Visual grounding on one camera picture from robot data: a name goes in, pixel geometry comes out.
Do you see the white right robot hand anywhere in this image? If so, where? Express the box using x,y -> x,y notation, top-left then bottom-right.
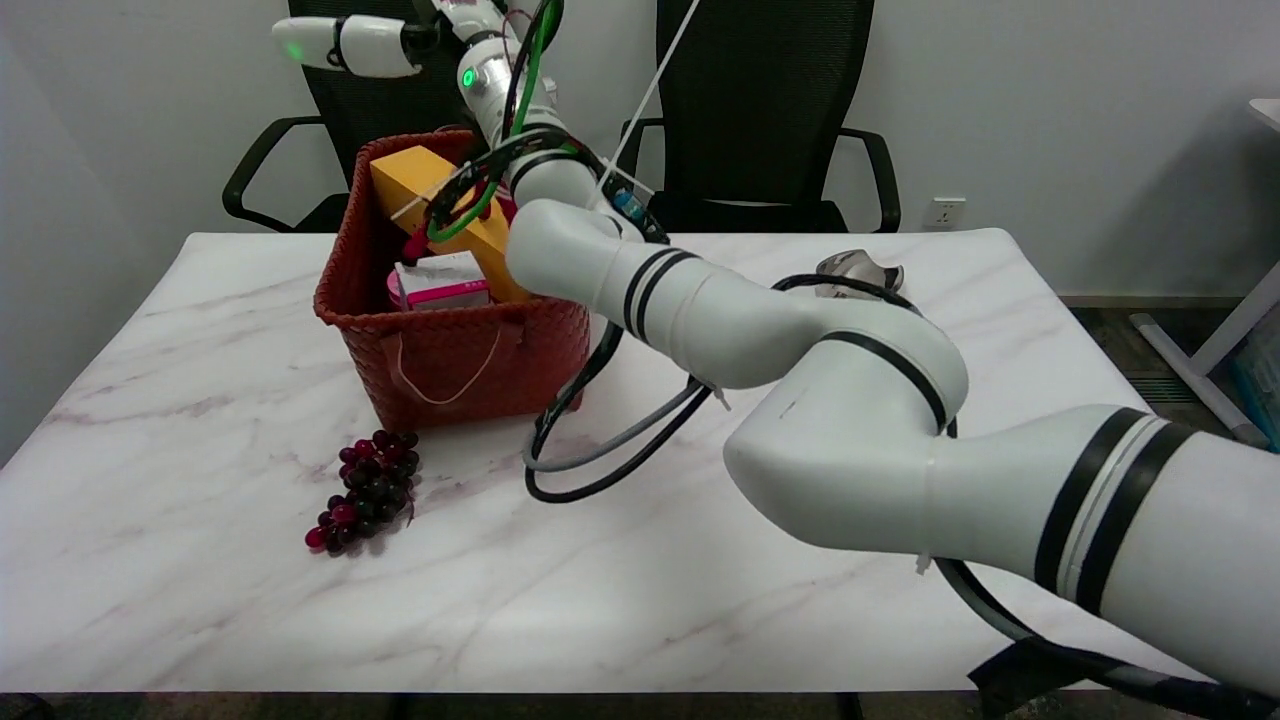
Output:
271,0 -> 513,80

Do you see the red woven basket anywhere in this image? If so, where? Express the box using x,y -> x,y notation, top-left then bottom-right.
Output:
313,128 -> 593,433

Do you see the blue storage bin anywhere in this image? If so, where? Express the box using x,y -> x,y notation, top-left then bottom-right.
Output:
1233,325 -> 1280,446

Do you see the black office chair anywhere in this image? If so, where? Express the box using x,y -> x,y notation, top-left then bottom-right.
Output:
222,0 -> 537,234
610,0 -> 902,234

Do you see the long yellow box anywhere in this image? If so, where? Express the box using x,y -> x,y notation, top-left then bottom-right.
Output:
369,146 -> 533,304

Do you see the pink and white box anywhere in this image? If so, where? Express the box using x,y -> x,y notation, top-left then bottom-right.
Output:
393,251 -> 494,312

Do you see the dark purple grape bunch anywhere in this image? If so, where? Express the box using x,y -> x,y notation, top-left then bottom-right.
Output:
304,429 -> 423,558

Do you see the silver crumpled object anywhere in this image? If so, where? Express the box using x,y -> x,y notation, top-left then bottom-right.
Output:
815,249 -> 906,300

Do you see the black and green cable loop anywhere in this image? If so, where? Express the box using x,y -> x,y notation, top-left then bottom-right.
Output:
423,0 -> 669,247

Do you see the long white cable tie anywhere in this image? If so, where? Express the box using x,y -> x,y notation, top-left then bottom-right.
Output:
598,0 -> 702,193

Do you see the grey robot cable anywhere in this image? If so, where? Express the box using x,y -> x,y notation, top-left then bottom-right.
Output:
520,378 -> 713,474

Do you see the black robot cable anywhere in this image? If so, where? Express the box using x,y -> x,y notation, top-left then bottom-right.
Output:
523,272 -> 1280,720

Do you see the white desk frame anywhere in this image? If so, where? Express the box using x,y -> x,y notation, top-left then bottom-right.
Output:
1130,98 -> 1280,451

